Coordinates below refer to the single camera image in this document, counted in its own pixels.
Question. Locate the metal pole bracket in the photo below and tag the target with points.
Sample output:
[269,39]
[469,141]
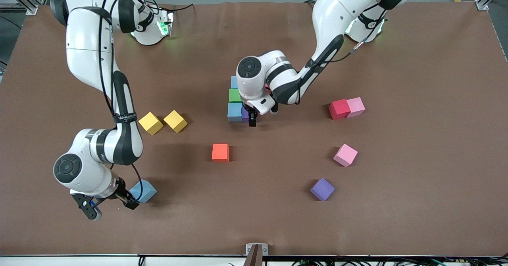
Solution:
[248,248]

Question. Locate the pink foam cube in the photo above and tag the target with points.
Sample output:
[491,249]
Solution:
[356,106]
[345,155]

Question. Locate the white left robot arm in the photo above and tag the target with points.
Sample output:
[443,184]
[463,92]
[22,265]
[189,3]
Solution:
[337,12]

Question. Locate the purple foam cube with dent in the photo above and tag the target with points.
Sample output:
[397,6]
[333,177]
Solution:
[322,189]

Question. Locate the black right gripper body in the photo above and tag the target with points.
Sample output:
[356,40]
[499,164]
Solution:
[123,197]

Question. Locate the blue foam cube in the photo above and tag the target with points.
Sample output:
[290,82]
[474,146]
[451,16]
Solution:
[235,112]
[234,82]
[147,189]

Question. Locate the green foam cube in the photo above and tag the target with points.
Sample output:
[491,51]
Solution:
[234,96]

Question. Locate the orange foam cube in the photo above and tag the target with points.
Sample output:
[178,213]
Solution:
[220,153]

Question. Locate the yellow foam cube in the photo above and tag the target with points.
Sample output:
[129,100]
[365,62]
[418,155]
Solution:
[175,121]
[151,123]

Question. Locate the brown table mat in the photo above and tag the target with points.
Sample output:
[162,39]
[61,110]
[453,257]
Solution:
[254,202]

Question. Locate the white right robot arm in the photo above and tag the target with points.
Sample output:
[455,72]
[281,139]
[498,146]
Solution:
[85,51]

